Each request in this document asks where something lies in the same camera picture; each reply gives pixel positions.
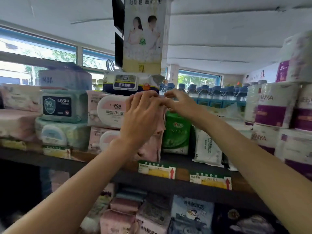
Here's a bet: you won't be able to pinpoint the person's right hand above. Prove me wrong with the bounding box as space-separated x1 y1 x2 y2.
160 89 204 120

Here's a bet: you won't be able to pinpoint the person's left hand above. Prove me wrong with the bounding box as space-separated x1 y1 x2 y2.
119 91 167 151

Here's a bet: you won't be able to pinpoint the pink wipes pack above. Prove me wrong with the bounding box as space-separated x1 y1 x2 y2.
87 126 164 163
86 91 167 131

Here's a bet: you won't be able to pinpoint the green wipes packets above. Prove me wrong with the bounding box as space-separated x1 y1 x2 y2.
162 111 192 155

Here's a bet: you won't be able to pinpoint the navy kitchen wipes pack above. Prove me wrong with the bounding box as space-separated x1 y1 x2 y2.
102 71 166 95

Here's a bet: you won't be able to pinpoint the white baby wipes packets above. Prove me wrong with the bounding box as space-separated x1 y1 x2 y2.
195 102 254 139

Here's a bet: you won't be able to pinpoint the teal Liyou wipes pack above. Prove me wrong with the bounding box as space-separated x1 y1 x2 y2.
40 90 89 124

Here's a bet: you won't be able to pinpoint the dark metal shelf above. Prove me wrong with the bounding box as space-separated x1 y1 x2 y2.
0 146 274 215

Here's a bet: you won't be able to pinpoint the teal lidded wipes pack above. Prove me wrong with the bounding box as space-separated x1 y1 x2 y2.
35 118 91 150

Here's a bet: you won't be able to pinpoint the person's right forearm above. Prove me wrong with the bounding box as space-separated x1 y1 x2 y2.
192 110 312 234

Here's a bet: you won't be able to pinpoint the person's left forearm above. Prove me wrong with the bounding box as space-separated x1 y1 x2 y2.
2 138 137 234

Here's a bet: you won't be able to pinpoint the blue framed window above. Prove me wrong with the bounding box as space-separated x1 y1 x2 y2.
178 69 223 89
0 26 116 86

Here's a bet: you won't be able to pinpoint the row of blue-capped water bottles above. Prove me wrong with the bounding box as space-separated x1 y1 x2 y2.
160 83 249 108

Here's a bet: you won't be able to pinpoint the pillar poster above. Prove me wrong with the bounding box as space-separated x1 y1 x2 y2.
123 0 173 75

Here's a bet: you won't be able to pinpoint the stack of purple-label toilet rolls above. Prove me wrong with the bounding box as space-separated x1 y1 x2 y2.
244 30 312 181

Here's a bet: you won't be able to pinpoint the large pale blue tissue pack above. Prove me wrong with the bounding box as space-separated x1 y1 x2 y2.
38 63 93 91

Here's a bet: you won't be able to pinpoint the row of pale tissue packs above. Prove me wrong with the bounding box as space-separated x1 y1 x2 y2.
40 168 291 234

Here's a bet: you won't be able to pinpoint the stack of pink tissue packs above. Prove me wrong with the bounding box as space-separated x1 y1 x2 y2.
0 84 43 144

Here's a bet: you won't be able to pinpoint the black wall monitor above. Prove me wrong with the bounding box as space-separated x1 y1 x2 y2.
111 0 125 33
114 32 124 69

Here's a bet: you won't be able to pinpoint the wall poster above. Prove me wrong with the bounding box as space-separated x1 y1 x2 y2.
243 62 280 84

